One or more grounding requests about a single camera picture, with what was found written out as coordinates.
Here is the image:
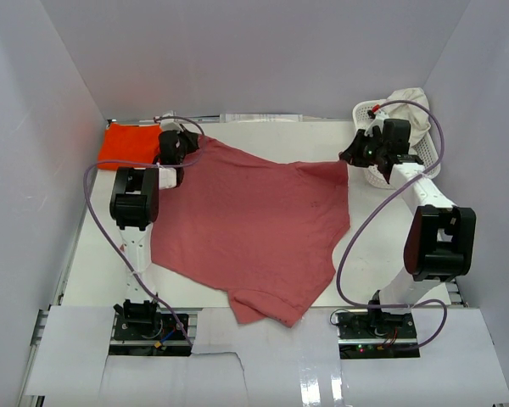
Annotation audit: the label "white t-shirt in basket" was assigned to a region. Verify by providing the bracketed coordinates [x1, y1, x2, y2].
[383, 87, 431, 147]

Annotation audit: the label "white perforated plastic basket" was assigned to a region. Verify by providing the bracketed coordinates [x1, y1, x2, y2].
[352, 99, 439, 189]

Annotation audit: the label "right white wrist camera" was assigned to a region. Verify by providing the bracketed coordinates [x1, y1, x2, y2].
[365, 104, 389, 137]

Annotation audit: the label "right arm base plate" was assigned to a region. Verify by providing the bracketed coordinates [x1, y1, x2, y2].
[329, 309, 420, 360]

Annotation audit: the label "folded orange t-shirt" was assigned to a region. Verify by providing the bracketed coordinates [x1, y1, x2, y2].
[98, 123, 161, 164]

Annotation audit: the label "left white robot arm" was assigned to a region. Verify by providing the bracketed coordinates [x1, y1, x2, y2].
[109, 125, 199, 339]

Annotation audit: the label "pink t-shirt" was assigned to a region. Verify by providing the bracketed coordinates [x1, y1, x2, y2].
[151, 139, 350, 327]

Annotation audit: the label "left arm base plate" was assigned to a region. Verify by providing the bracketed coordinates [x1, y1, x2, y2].
[109, 300, 198, 357]

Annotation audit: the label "papers at table back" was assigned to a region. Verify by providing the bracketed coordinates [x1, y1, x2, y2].
[219, 113, 303, 123]

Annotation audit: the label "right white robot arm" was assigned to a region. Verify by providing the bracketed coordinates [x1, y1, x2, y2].
[339, 119, 477, 338]

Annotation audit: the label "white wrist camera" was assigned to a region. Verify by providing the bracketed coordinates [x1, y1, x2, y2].
[365, 104, 389, 137]
[154, 110, 182, 132]

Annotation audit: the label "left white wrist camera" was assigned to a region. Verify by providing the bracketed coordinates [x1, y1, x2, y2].
[154, 110, 182, 132]

